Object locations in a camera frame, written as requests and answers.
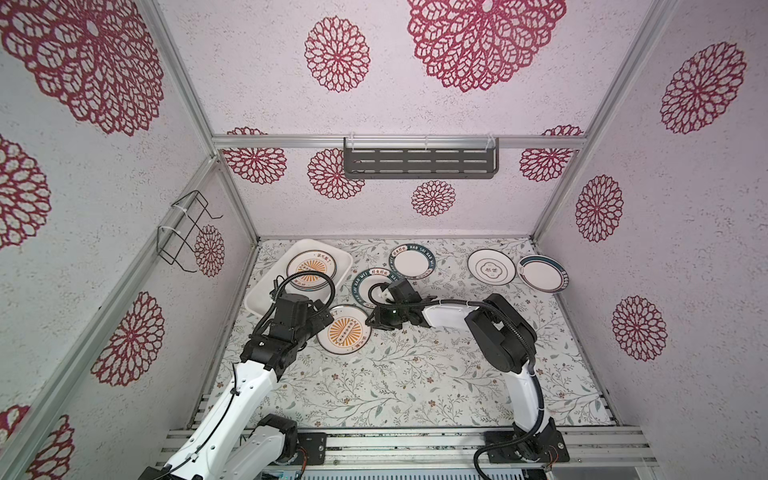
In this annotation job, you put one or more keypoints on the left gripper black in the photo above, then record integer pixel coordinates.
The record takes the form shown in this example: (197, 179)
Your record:
(314, 319)

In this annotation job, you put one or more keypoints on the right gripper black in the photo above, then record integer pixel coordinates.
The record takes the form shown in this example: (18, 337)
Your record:
(378, 318)

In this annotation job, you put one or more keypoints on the green rim plate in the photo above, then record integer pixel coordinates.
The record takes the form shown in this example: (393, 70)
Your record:
(412, 261)
(366, 279)

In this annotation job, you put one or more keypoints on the orange sunburst plate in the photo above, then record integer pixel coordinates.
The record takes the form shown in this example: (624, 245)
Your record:
(311, 260)
(348, 333)

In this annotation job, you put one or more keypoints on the white plate brown line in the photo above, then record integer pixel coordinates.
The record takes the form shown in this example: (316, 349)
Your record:
(491, 267)

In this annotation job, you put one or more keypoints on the striped rim plate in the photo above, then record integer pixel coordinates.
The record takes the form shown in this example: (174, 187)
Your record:
(543, 274)

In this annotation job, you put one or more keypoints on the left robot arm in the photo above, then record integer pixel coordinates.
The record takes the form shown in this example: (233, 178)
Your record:
(214, 450)

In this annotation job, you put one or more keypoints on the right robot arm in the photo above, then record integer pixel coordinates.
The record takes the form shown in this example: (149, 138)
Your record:
(502, 334)

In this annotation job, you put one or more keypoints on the white plastic bin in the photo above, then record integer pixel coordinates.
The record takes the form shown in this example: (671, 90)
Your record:
(258, 299)

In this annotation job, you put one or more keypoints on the green rim plate back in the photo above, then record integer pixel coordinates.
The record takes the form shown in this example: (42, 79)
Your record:
(412, 261)

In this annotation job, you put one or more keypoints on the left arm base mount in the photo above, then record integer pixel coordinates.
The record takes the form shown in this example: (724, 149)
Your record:
(300, 447)

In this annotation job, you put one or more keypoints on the black wire wall rack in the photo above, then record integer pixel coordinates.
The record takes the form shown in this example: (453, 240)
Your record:
(193, 243)

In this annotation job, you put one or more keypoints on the grey slotted wall shelf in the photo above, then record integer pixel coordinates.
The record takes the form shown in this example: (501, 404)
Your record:
(464, 160)

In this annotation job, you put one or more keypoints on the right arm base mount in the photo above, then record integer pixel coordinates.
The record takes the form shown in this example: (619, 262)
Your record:
(548, 446)

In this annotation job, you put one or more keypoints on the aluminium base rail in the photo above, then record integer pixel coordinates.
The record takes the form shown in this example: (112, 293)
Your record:
(453, 448)

